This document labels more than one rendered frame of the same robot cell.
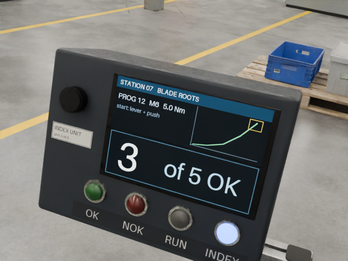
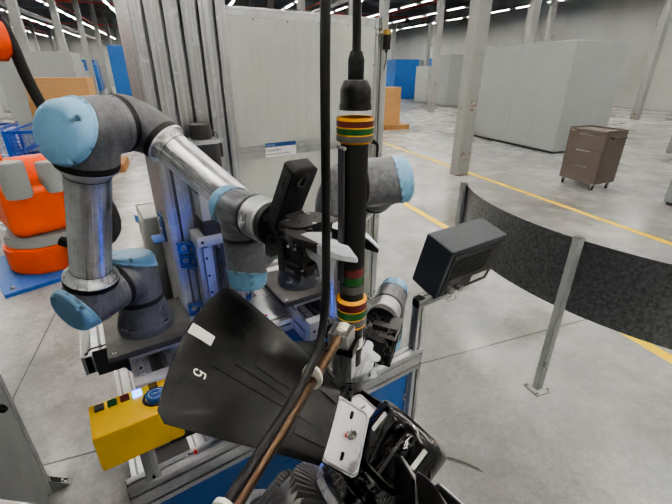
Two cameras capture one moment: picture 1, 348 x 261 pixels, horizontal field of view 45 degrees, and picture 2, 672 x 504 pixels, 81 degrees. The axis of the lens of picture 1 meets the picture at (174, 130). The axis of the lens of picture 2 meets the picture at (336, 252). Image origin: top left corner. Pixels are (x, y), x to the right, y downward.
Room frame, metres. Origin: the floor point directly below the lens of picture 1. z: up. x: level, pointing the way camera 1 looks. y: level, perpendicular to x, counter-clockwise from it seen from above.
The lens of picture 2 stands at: (0.83, -1.16, 1.71)
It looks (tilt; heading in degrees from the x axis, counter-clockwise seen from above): 25 degrees down; 128
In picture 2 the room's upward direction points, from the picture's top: straight up
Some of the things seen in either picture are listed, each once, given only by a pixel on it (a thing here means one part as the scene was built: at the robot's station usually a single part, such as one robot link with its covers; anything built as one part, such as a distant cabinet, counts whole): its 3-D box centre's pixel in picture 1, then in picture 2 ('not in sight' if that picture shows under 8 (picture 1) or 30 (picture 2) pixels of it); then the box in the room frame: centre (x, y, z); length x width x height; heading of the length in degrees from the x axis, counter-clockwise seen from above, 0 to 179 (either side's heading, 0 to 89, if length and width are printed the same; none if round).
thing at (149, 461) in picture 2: not in sight; (147, 455); (0.12, -0.94, 0.92); 0.03 x 0.03 x 0.12; 72
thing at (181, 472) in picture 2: not in sight; (303, 412); (0.24, -0.57, 0.82); 0.90 x 0.04 x 0.08; 72
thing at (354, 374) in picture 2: not in sight; (348, 345); (0.55, -0.78, 1.34); 0.09 x 0.07 x 0.10; 107
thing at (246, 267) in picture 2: not in sight; (250, 256); (0.27, -0.72, 1.38); 0.11 x 0.08 x 0.11; 109
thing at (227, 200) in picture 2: not in sight; (239, 211); (0.27, -0.74, 1.48); 0.11 x 0.08 x 0.09; 172
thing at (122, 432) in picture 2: not in sight; (138, 423); (0.12, -0.94, 1.02); 0.16 x 0.10 x 0.11; 72
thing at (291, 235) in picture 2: not in sight; (305, 237); (0.48, -0.79, 1.50); 0.09 x 0.05 x 0.02; 163
